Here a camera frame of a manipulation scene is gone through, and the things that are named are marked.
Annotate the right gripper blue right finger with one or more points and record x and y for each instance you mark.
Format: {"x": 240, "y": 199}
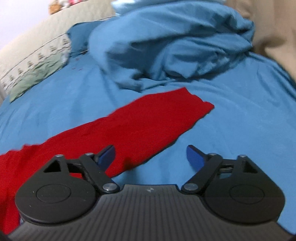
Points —
{"x": 206, "y": 167}

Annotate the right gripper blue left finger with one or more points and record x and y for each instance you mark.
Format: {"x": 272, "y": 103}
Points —
{"x": 94, "y": 167}

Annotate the red sweater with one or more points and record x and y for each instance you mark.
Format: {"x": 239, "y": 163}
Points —
{"x": 138, "y": 131}

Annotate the blue bed sheet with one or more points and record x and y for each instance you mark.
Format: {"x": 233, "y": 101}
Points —
{"x": 254, "y": 115}

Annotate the green pillow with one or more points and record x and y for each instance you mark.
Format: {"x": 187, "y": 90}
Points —
{"x": 39, "y": 73}

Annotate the blue folded duvet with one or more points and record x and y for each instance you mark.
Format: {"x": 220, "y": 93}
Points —
{"x": 176, "y": 41}

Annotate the dark blue pillow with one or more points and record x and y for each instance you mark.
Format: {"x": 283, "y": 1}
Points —
{"x": 79, "y": 36}

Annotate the cream quilted headboard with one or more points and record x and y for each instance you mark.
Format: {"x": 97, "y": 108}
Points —
{"x": 47, "y": 39}

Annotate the beige curtain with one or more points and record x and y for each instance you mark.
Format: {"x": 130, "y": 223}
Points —
{"x": 274, "y": 29}

